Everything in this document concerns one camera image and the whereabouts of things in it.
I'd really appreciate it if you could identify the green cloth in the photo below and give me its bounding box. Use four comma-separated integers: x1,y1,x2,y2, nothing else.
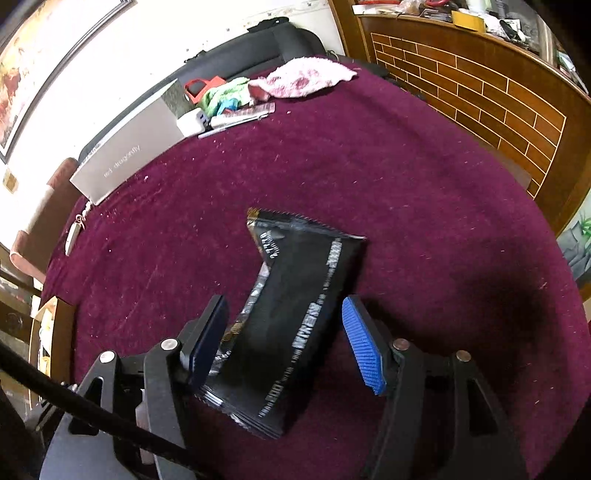
201,77,252,118

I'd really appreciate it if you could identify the pile of counter clutter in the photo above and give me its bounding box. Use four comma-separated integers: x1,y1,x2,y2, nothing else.
353,0,591,88

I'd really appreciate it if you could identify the black cable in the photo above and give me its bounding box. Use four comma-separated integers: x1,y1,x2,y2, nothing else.
0,344,218,480

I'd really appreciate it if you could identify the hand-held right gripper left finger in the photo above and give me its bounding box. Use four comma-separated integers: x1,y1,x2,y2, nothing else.
39,295,230,480

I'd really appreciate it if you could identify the red plastic holder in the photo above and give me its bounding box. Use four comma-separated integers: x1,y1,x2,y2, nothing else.
185,76,227,104

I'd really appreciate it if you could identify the grey rectangular box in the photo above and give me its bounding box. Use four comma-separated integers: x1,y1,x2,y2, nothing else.
69,78,188,206

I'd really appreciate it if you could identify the white charger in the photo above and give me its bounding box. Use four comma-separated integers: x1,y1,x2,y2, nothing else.
178,108,208,138

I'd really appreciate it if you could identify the pink patterned strip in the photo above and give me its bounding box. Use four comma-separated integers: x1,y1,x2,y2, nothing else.
235,102,277,119

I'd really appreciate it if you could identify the maroon upholstered chair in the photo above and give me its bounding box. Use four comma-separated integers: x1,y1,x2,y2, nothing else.
9,157,79,283

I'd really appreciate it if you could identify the black leather sofa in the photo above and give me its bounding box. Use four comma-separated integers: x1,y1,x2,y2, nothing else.
173,21,331,93

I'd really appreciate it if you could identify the white keychain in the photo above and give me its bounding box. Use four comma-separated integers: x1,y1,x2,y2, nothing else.
65,203,90,257

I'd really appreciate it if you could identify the framed wall picture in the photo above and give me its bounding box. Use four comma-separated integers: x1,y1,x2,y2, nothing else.
0,0,137,162

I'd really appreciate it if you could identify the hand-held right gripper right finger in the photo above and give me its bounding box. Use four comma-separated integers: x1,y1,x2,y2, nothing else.
342,295,529,480

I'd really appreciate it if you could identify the silver pen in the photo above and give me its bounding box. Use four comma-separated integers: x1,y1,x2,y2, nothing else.
198,122,259,139

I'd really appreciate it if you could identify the black snack packet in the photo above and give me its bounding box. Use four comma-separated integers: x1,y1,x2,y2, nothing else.
191,208,368,439

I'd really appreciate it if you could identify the wooden brick-pattern counter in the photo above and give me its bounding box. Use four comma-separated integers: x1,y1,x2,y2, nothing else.
328,0,591,236

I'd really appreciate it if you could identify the pink cloth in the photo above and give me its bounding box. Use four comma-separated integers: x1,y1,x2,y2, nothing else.
248,56,358,100

